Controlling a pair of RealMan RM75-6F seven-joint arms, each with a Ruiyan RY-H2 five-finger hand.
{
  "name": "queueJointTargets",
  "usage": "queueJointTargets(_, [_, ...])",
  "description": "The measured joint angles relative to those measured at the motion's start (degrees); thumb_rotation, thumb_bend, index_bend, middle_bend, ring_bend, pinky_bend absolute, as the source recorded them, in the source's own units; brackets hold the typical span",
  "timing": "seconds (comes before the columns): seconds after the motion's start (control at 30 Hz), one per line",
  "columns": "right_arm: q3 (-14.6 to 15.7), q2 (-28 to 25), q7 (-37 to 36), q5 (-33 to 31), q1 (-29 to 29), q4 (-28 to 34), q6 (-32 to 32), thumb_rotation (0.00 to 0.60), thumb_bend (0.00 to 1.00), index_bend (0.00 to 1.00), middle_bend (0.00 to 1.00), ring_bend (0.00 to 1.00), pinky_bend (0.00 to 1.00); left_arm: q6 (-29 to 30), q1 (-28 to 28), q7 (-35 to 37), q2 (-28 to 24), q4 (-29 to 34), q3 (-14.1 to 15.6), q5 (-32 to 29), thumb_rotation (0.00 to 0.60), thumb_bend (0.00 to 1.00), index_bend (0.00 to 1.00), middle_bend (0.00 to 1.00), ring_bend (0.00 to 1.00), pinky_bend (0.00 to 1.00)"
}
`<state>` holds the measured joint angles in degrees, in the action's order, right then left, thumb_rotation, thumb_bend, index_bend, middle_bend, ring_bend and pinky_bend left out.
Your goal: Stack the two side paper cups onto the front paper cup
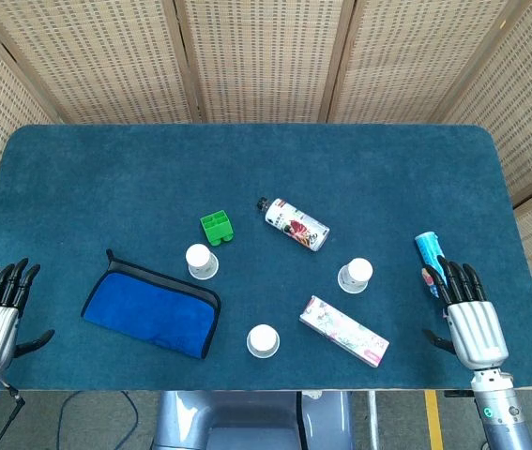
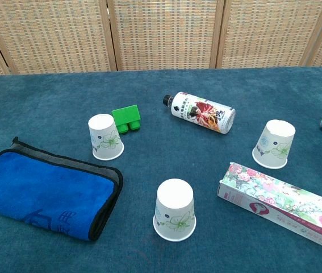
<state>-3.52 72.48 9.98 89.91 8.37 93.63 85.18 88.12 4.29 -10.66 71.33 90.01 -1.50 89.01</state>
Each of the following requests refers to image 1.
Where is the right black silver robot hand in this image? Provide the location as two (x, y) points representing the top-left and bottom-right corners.
(422, 255), (509, 371)

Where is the white floral paper cup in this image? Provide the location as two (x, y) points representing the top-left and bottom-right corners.
(185, 244), (220, 281)
(246, 323), (281, 361)
(337, 257), (374, 294)

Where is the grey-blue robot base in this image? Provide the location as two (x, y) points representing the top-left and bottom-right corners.
(151, 390), (356, 450)

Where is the light blue printed tube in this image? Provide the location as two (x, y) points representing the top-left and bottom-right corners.
(414, 231), (449, 301)

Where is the floral print carton box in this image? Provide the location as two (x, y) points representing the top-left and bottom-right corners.
(298, 294), (390, 369)

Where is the metal table leg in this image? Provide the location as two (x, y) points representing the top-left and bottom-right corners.
(366, 391), (382, 450)

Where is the blue folded towel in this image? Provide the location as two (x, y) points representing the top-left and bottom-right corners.
(81, 247), (222, 361)

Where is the teal table mat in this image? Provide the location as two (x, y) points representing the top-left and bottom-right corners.
(0, 124), (532, 393)

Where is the white printed drink bottle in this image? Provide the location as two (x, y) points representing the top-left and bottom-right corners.
(255, 196), (331, 253)

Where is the green toy building block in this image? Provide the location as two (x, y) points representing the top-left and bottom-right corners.
(199, 213), (236, 248)

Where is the woven bamboo folding screen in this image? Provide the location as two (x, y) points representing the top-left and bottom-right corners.
(0, 0), (532, 351)

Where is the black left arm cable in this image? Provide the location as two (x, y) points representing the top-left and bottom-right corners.
(0, 382), (26, 450)

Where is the blue floor cable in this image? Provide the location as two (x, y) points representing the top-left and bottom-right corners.
(56, 390), (154, 450)

